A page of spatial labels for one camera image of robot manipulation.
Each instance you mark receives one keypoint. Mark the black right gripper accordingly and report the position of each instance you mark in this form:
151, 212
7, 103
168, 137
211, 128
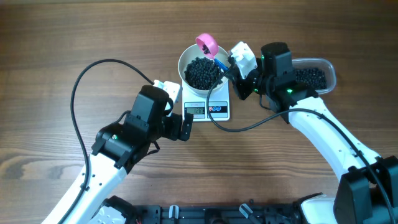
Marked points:
238, 82

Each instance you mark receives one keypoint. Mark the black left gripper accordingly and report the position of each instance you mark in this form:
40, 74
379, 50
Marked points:
175, 133

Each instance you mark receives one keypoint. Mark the pink scoop blue handle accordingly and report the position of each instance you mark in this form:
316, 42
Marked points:
210, 48

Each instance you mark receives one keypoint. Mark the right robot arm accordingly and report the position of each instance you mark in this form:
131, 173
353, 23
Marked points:
367, 190

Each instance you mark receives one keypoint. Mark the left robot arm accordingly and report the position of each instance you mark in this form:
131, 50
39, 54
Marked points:
119, 147

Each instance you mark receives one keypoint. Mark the white digital kitchen scale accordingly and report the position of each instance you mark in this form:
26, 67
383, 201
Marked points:
194, 102

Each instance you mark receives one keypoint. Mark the black beans in bowl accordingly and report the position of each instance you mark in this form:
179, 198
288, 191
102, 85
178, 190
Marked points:
202, 73

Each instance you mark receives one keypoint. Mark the clear plastic container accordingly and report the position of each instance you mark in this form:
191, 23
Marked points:
322, 64

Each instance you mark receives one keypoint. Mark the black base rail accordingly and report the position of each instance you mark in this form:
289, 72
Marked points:
115, 210

